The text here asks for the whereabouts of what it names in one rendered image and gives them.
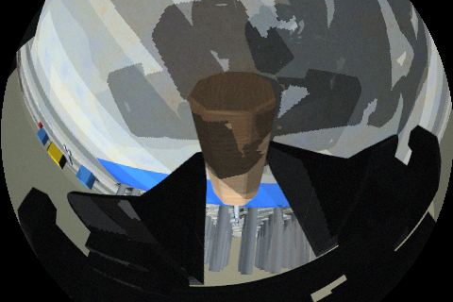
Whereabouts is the blue cube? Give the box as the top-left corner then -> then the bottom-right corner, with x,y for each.
75,165 -> 95,190
38,128 -> 49,146

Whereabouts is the blue flat strip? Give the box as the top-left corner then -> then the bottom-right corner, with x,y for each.
98,158 -> 290,208

